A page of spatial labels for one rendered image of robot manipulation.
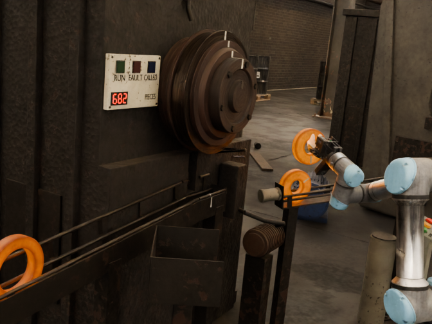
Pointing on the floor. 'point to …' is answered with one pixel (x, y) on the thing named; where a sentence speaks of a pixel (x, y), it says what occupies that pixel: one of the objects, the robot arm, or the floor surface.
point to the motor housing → (258, 271)
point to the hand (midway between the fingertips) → (310, 142)
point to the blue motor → (315, 213)
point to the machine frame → (99, 139)
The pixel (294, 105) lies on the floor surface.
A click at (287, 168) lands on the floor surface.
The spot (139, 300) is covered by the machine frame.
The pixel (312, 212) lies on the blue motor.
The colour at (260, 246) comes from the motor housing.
